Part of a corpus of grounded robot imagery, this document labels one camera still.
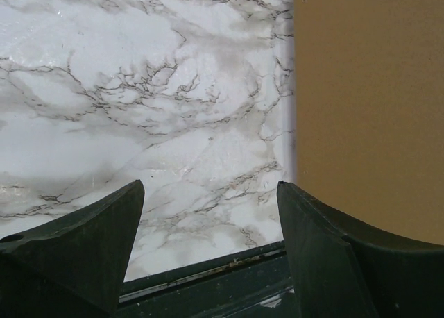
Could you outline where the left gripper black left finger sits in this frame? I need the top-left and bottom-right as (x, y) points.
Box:
(1, 180), (145, 317)

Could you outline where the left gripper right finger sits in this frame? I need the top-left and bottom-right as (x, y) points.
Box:
(277, 181), (443, 317)

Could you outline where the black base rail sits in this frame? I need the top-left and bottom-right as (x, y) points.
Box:
(114, 242), (299, 318)

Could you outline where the brown cardboard backing board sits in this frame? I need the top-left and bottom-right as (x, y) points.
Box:
(295, 0), (443, 244)

